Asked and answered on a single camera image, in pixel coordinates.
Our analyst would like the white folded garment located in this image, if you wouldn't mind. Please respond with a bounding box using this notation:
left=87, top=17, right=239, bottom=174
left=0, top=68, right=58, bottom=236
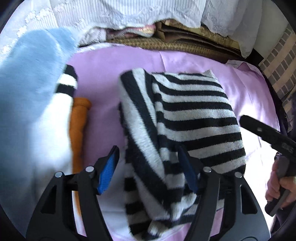
left=34, top=92, right=130, bottom=241

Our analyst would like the person right hand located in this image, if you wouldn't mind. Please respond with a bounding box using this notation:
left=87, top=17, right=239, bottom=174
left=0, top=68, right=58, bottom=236
left=265, top=158, right=296, bottom=208

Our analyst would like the orange folded garment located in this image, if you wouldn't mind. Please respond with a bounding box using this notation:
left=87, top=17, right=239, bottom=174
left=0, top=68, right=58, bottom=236
left=69, top=97, right=93, bottom=216

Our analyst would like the blue fleece folded garment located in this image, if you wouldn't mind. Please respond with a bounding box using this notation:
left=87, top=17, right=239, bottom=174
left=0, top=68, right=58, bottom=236
left=1, top=28, right=77, bottom=234

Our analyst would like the purple printed bed sheet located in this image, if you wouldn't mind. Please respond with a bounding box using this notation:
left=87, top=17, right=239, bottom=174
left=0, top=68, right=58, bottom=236
left=68, top=46, right=280, bottom=240

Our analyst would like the black white striped sweater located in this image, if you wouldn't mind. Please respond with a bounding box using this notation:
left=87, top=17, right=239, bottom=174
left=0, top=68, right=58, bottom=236
left=117, top=68, right=246, bottom=240

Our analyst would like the woven straw mat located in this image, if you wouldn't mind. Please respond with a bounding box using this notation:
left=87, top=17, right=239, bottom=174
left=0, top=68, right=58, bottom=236
left=107, top=20, right=243, bottom=63

